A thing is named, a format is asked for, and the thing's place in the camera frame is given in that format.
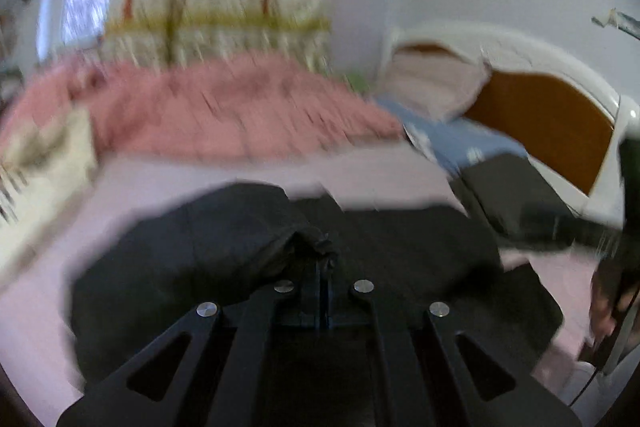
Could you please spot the pink quilt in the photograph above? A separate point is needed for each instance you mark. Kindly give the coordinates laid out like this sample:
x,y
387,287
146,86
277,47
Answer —
x,y
225,107

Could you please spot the white and wooden headboard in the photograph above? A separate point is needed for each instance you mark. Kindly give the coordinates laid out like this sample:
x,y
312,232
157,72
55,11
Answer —
x,y
550,122

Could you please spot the blue patterned pillow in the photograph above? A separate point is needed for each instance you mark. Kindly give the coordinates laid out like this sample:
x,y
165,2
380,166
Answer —
x,y
450,142

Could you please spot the green cloth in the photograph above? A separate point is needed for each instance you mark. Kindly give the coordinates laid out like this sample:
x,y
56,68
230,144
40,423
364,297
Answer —
x,y
357,79

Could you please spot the person's right hand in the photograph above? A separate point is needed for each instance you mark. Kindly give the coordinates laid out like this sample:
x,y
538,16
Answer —
x,y
602,312

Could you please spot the pale pink pillow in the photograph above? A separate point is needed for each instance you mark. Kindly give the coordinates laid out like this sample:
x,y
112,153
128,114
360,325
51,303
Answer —
x,y
435,82

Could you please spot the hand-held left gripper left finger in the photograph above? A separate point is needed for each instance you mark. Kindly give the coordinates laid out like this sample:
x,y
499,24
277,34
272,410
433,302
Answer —
x,y
260,332

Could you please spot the folded dark grey garment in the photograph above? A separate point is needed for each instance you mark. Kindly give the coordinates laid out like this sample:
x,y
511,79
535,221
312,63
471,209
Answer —
x,y
520,192

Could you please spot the white printed sweatshirt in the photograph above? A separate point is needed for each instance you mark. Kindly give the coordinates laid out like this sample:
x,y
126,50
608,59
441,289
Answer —
x,y
45,167

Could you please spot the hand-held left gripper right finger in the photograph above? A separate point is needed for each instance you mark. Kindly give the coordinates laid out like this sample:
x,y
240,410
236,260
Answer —
x,y
385,332

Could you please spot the black puffer jacket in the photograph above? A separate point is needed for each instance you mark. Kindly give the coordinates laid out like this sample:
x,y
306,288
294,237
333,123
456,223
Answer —
x,y
210,247

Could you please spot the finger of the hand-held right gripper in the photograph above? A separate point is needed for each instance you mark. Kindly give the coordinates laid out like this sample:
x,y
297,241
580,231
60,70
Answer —
x,y
575,232

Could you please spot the small wall shelf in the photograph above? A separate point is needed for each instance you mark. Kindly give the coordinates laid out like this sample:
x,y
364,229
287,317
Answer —
x,y
620,22

